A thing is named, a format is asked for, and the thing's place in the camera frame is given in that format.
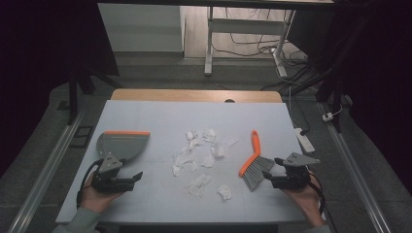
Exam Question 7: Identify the person's right hand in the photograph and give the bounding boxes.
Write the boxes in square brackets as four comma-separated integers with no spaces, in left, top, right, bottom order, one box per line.
[284,176,325,216]

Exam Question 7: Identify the black stand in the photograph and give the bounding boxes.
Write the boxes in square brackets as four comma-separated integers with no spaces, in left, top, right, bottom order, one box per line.
[315,72,346,134]
[66,62,121,126]

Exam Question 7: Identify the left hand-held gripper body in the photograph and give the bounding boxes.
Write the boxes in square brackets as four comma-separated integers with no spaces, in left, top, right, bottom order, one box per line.
[91,152,135,194]

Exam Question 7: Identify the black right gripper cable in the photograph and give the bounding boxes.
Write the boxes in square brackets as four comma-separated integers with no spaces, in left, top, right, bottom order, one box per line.
[307,173,328,217]

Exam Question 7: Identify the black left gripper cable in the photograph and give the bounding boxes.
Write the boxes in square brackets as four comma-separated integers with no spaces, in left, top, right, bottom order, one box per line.
[76,158,102,210]

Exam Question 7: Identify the white desk frame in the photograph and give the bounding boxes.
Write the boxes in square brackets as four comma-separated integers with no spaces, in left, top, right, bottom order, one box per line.
[203,5,296,79]

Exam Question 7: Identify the pile of crumpled white paper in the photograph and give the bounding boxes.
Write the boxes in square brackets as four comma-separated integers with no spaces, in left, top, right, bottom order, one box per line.
[171,128,241,202]

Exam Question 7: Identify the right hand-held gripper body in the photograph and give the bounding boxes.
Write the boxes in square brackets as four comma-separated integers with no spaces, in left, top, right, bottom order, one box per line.
[271,151,321,190]

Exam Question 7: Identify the person's left hand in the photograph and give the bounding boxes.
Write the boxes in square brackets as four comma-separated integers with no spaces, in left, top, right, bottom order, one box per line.
[80,176,125,215]

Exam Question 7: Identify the wooden table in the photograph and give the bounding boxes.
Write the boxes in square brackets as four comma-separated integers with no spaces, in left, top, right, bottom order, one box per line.
[110,88,284,104]

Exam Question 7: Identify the white cabinet panel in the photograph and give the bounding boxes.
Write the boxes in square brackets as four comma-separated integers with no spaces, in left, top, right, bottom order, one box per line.
[97,3,187,53]

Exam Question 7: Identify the white power strip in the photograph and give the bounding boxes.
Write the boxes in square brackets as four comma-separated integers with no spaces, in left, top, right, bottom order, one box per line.
[293,127,316,154]

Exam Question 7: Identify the grey dustpan with orange edge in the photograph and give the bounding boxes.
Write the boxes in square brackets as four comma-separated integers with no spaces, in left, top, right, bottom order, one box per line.
[96,130,152,163]

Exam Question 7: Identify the metal floor rail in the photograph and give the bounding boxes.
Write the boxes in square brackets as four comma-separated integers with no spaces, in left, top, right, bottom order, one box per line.
[319,102,394,233]
[7,108,87,233]

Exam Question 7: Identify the black floor bracket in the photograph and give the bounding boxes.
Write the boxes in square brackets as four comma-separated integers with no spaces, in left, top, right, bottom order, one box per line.
[70,125,95,150]

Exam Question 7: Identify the black floor cables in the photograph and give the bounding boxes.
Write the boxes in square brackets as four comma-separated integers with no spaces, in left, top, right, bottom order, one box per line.
[212,8,320,92]

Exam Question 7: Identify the orange hand brush grey bristles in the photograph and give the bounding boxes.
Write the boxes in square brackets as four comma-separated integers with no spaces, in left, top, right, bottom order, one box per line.
[238,129,276,192]

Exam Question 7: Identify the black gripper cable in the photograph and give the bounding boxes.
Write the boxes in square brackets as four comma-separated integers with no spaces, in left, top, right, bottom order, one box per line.
[307,173,328,217]
[76,158,102,210]

